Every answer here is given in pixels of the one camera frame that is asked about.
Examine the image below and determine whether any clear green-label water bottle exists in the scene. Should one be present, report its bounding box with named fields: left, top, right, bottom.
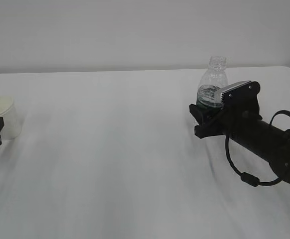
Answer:
left=196, top=56, right=228, bottom=108

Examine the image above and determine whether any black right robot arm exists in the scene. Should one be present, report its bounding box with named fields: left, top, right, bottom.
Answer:
left=189, top=99, right=290, bottom=187

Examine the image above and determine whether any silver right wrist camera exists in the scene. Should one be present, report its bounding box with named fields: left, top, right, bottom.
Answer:
left=214, top=81, right=261, bottom=107

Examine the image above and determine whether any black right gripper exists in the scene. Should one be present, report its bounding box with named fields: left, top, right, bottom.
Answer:
left=189, top=99, right=262, bottom=142

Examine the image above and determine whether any white paper cup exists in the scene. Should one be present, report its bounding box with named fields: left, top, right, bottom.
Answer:
left=0, top=96, right=21, bottom=140

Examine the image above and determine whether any black right camera cable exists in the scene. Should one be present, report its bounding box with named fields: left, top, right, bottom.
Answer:
left=224, top=110, right=290, bottom=187

